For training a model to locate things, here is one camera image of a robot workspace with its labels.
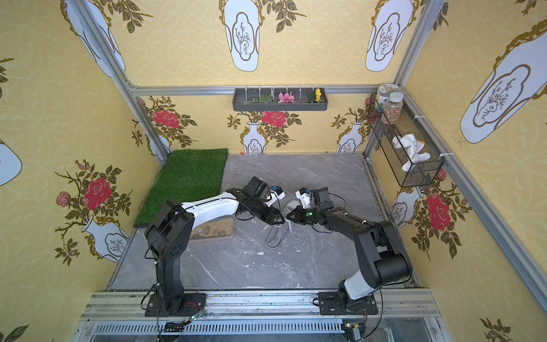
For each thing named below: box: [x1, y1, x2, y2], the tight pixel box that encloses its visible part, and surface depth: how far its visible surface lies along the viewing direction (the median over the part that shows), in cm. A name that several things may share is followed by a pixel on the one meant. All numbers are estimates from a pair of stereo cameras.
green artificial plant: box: [243, 94, 274, 104], surface depth 90 cm
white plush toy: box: [392, 133, 431, 173], surface depth 73 cm
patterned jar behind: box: [375, 83, 401, 113], surface depth 88 cm
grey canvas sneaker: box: [265, 202, 301, 250], surface depth 88 cm
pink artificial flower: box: [277, 92, 295, 104], surface depth 90 cm
